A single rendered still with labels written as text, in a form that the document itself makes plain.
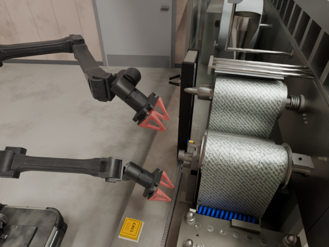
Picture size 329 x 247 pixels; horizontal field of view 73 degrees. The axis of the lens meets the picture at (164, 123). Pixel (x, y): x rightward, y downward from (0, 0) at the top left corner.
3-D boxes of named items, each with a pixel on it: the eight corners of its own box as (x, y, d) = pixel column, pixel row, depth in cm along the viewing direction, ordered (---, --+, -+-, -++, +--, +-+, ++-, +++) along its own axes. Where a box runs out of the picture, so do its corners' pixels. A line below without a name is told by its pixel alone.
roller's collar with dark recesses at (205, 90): (199, 94, 95) (200, 80, 91) (213, 95, 94) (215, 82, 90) (197, 102, 90) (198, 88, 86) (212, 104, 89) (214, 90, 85)
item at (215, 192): (196, 204, 86) (201, 173, 74) (260, 218, 82) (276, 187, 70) (196, 205, 86) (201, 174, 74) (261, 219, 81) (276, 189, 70)
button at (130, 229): (126, 219, 94) (126, 216, 92) (142, 223, 92) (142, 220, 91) (120, 236, 88) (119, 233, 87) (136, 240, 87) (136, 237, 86)
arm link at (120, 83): (105, 91, 67) (114, 79, 63) (114, 81, 72) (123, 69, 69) (123, 106, 68) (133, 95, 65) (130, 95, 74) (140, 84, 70)
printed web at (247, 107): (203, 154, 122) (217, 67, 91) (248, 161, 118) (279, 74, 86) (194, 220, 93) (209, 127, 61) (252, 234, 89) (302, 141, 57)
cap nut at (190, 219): (185, 213, 82) (186, 207, 79) (196, 215, 81) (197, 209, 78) (184, 223, 79) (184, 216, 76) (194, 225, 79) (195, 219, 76)
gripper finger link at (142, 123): (155, 140, 71) (132, 121, 68) (161, 126, 76) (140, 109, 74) (169, 129, 67) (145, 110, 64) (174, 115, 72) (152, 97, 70)
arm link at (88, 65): (74, 60, 100) (68, 35, 94) (87, 58, 102) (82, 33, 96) (95, 107, 69) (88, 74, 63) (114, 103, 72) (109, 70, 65)
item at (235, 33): (215, 108, 157) (229, 22, 121) (235, 111, 155) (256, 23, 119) (213, 120, 147) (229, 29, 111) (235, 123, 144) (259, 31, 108)
